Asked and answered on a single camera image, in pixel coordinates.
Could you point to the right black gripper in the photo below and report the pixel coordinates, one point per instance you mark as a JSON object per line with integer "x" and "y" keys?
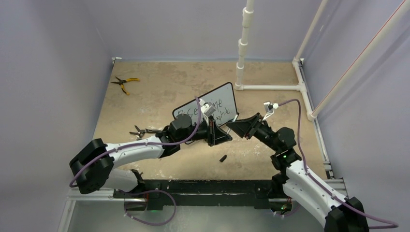
{"x": 247, "y": 127}

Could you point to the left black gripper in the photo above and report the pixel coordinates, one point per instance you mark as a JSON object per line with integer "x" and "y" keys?
{"x": 214, "y": 135}

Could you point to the black marker cap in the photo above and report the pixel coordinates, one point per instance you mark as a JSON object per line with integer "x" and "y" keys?
{"x": 223, "y": 158}

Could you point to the small black-framed whiteboard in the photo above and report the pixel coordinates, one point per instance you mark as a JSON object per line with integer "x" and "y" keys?
{"x": 221, "y": 97}

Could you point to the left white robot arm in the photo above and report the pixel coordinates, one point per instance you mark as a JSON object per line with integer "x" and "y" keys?
{"x": 95, "y": 166}

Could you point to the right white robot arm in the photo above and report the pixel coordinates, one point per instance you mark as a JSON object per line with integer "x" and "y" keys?
{"x": 333, "y": 210}

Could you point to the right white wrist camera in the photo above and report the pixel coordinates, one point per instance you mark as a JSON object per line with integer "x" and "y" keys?
{"x": 269, "y": 109}

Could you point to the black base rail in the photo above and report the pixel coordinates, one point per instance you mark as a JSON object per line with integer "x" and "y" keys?
{"x": 158, "y": 193}

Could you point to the black handled pliers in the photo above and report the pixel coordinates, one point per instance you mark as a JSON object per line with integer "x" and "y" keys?
{"x": 141, "y": 132}

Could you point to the yellow handled pliers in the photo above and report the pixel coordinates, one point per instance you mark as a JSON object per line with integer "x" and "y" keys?
{"x": 122, "y": 82}

